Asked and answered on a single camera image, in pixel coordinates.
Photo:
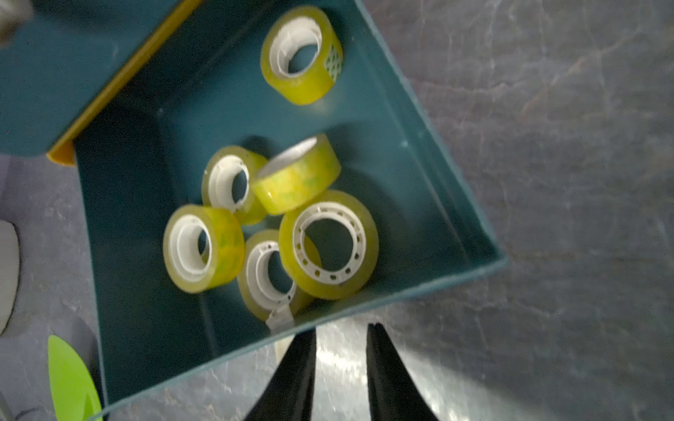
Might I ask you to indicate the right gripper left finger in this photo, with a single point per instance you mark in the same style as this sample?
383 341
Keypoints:
289 394

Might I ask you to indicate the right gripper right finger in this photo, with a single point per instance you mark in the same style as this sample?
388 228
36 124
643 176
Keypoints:
391 391

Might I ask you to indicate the yellow-green tape roll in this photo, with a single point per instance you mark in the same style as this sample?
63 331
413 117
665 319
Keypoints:
297 175
308 275
203 248
302 26
275 308
226 183

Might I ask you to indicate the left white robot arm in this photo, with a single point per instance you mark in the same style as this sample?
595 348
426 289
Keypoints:
10 267

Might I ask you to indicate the teal three-drawer cabinet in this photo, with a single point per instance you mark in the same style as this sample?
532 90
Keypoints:
139 95

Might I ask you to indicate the green toy shovel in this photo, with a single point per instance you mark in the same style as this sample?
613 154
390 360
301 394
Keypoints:
74 394

